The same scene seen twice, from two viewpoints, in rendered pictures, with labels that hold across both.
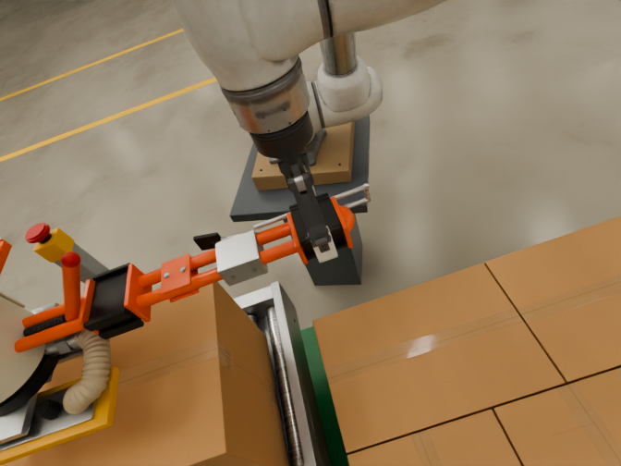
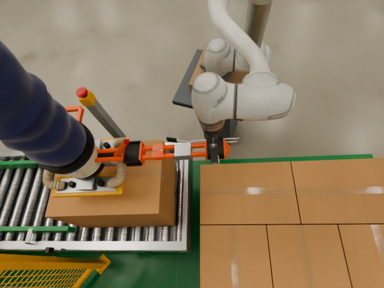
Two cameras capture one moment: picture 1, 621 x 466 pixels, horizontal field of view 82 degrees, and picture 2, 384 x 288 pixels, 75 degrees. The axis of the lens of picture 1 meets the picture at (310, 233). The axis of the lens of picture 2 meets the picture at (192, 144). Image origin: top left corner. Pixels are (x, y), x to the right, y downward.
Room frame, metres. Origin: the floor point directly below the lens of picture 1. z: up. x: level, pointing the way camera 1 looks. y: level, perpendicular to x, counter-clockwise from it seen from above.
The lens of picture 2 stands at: (-0.06, -0.02, 2.15)
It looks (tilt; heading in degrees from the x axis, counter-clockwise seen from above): 63 degrees down; 12
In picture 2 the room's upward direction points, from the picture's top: 17 degrees counter-clockwise
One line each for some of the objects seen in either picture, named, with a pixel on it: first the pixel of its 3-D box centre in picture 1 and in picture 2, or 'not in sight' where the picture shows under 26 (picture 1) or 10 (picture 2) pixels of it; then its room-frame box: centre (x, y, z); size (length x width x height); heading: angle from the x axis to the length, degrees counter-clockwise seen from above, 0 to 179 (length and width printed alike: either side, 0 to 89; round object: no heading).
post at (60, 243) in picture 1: (144, 311); (117, 134); (0.92, 0.74, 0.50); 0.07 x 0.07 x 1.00; 86
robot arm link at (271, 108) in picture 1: (267, 92); (211, 117); (0.39, -0.02, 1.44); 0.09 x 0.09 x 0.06
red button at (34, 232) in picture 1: (40, 234); (82, 93); (0.92, 0.74, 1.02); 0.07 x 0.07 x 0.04
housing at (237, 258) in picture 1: (241, 258); (183, 151); (0.39, 0.12, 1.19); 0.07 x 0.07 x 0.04; 87
